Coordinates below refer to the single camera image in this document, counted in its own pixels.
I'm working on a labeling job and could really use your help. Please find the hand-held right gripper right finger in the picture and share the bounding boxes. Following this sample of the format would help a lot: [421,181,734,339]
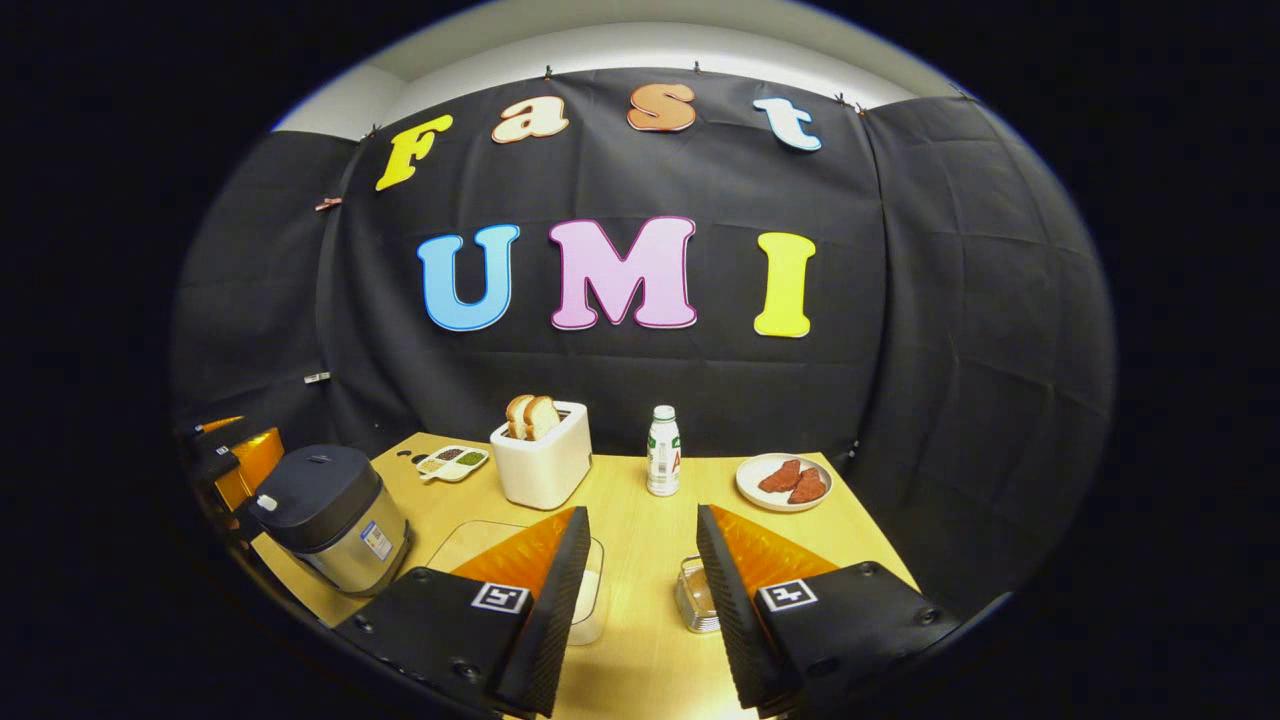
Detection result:
[696,503,963,720]

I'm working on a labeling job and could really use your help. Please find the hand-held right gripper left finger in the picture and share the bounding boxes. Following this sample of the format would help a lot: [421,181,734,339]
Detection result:
[333,505,593,719]

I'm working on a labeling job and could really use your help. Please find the metal wire chopstick holder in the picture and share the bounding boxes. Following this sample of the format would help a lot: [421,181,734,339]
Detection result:
[674,555,723,635]

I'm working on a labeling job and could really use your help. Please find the dark grey rice cooker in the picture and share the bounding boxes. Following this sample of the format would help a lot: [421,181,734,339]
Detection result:
[248,444,413,599]

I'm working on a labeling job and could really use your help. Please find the clear glass dish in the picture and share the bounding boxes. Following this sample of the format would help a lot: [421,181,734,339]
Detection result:
[428,520,607,646]

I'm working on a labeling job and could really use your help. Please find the white round plate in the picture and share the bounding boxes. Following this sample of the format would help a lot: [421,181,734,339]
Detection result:
[736,453,834,513]

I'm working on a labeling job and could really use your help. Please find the white toaster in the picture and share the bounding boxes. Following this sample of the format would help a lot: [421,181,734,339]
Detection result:
[490,400,593,511]

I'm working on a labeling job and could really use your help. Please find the white milk bottle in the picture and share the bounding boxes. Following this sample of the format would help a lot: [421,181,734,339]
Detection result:
[646,405,682,498]

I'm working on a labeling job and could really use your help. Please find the white divided grain dish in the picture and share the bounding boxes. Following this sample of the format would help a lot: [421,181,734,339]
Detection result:
[414,445,491,483]

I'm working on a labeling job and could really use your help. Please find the black backdrop cloth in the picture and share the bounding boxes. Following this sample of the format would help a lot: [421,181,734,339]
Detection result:
[170,68,1119,621]

